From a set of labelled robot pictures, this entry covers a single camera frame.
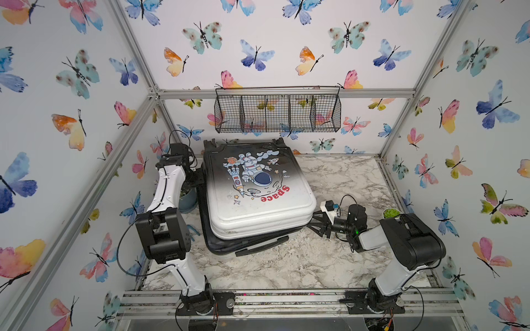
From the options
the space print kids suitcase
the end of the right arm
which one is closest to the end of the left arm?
the space print kids suitcase

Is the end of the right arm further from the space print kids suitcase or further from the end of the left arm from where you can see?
the end of the left arm

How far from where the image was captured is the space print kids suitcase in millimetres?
698
